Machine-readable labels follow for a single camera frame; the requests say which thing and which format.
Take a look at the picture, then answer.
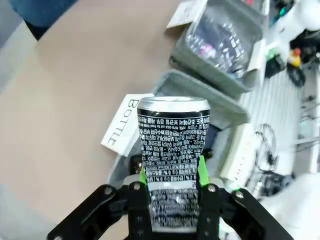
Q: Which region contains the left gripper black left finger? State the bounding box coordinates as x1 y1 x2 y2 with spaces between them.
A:
47 154 153 240

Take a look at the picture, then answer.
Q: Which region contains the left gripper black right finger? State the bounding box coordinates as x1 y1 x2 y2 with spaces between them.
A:
195 149 295 240

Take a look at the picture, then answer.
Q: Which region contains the black can white Korean text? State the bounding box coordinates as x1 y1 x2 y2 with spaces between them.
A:
136 96 212 232

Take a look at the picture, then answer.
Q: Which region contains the small BOTTLE card on basket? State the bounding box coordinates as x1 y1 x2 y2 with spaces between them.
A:
100 93 154 158

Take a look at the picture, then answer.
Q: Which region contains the grey fabric bottle basket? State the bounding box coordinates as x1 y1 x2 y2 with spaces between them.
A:
107 69 251 186

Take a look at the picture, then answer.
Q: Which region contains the grey fabric plastic basket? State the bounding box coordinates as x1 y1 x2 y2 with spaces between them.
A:
169 0 265 94

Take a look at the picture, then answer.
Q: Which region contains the small card on plastic basket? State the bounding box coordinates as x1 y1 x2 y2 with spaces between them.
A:
164 0 210 30

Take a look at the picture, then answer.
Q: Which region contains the white power strip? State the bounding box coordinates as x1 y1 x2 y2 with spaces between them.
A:
219 123 259 181

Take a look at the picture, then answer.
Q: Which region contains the large handwritten PLASTIC paper sign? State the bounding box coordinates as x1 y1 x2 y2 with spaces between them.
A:
246 38 267 74

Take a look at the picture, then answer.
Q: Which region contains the yellow emergency stop button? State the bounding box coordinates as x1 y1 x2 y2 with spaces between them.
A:
287 47 304 67

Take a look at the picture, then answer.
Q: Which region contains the black cable bundle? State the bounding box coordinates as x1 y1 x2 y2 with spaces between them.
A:
254 123 279 171

